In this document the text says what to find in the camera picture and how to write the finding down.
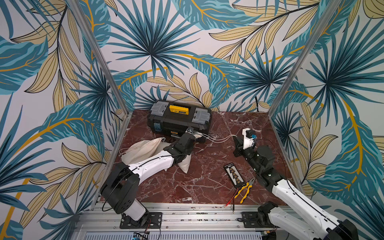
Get cream cloth bag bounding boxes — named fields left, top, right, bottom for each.
left=176, top=133, right=205, bottom=174
left=121, top=138, right=170, bottom=165

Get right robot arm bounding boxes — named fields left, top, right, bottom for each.
left=233, top=129, right=359, bottom=240

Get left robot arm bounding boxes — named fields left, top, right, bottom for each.
left=100, top=133, right=196, bottom=227

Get black bit set card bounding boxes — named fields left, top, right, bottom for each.
left=224, top=163, right=246, bottom=188

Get yellow black pliers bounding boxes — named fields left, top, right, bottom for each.
left=235, top=178, right=256, bottom=204

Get black plastic toolbox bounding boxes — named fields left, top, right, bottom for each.
left=147, top=101, right=213, bottom=138

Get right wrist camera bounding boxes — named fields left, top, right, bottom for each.
left=242, top=128, right=257, bottom=150

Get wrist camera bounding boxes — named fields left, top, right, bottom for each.
left=242, top=128, right=257, bottom=150
left=186, top=127, right=198, bottom=135

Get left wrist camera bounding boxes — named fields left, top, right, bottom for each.
left=186, top=127, right=198, bottom=135

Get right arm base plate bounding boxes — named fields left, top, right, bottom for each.
left=237, top=212, right=278, bottom=229

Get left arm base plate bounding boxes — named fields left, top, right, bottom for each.
left=120, top=212, right=163, bottom=230

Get left aluminium frame post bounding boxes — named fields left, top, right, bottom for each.
left=68, top=0, right=129, bottom=117

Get aluminium frame post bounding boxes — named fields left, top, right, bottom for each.
left=68, top=0, right=129, bottom=117
left=268, top=0, right=342, bottom=118

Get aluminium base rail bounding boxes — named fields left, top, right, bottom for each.
left=72, top=203, right=267, bottom=240

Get right aluminium frame post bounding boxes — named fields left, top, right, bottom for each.
left=268, top=0, right=342, bottom=118

